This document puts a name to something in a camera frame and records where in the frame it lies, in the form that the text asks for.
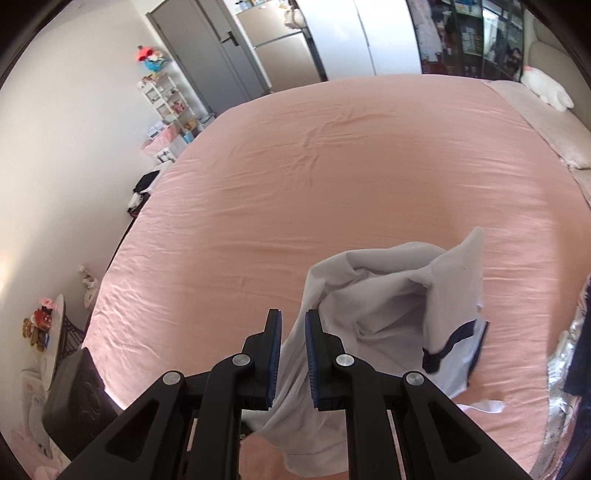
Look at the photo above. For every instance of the pink bed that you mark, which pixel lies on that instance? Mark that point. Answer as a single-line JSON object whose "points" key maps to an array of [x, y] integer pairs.
{"points": [[323, 184]]}

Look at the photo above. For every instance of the pale pink blanket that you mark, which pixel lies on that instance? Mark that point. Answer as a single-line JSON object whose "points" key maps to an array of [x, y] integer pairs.
{"points": [[545, 124]]}

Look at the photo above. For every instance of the white wardrobe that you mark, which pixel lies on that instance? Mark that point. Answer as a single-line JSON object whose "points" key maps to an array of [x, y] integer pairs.
{"points": [[351, 37]]}

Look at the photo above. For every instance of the silver printed cloth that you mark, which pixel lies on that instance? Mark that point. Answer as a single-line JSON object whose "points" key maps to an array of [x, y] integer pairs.
{"points": [[561, 383]]}

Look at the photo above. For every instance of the padded headboard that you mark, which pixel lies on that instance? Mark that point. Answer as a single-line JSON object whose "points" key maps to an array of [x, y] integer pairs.
{"points": [[549, 55]]}

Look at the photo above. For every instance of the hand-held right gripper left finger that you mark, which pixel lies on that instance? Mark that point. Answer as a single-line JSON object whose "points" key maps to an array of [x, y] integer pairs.
{"points": [[275, 360]]}

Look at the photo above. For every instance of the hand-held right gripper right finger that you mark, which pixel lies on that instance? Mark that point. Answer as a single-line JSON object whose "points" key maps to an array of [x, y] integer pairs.
{"points": [[311, 360]]}

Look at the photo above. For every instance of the white figurine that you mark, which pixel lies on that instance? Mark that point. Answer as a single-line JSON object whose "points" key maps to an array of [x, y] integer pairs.
{"points": [[88, 284]]}

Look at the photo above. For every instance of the pink printed mat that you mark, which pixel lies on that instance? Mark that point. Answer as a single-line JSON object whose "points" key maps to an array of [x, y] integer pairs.
{"points": [[27, 415]]}

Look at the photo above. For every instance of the steel refrigerator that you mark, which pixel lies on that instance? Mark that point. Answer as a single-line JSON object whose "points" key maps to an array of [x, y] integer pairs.
{"points": [[286, 60]]}

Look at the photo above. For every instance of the white shirt with navy trim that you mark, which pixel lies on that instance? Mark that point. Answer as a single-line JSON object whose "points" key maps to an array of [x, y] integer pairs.
{"points": [[383, 314]]}

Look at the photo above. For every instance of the dark clothes pile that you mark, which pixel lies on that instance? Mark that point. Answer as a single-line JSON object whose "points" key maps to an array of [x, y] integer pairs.
{"points": [[143, 184]]}

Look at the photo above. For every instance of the white shelf rack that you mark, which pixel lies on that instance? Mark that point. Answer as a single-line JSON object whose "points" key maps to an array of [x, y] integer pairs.
{"points": [[161, 92]]}

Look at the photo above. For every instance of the red and blue plush toy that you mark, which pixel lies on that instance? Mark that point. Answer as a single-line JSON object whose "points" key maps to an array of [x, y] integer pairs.
{"points": [[147, 56]]}

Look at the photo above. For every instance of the glass display cabinet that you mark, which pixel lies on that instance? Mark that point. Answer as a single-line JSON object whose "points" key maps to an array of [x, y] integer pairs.
{"points": [[461, 41]]}

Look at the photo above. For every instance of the pink storage box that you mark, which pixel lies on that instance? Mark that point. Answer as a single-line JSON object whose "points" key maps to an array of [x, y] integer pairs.
{"points": [[166, 138]]}

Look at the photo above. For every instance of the cream plush toy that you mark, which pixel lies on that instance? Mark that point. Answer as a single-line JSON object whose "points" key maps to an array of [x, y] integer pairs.
{"points": [[294, 17]]}

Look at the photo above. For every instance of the small brown plush bear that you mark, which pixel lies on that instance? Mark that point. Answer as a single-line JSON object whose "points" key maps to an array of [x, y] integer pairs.
{"points": [[32, 330]]}

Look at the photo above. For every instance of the white plush toy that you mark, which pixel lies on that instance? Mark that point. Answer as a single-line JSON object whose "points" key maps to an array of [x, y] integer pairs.
{"points": [[545, 85]]}

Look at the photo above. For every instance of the grey door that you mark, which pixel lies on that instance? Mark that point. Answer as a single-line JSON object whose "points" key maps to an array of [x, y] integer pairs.
{"points": [[203, 55]]}

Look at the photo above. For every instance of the round white side table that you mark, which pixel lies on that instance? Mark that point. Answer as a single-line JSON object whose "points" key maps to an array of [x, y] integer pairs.
{"points": [[57, 337]]}

